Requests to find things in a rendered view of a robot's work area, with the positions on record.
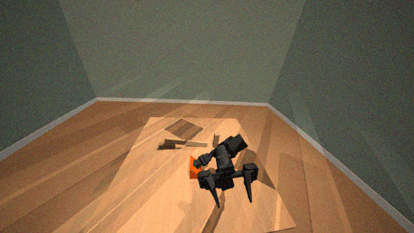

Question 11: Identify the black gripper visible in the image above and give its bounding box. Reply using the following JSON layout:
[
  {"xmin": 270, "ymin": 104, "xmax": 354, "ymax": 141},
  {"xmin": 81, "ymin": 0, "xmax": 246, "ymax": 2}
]
[{"xmin": 197, "ymin": 153, "xmax": 259, "ymax": 208}]

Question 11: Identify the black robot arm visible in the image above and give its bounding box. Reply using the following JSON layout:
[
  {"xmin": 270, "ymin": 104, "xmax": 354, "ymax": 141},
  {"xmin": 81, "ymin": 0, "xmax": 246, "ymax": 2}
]
[{"xmin": 193, "ymin": 134, "xmax": 248, "ymax": 191}]

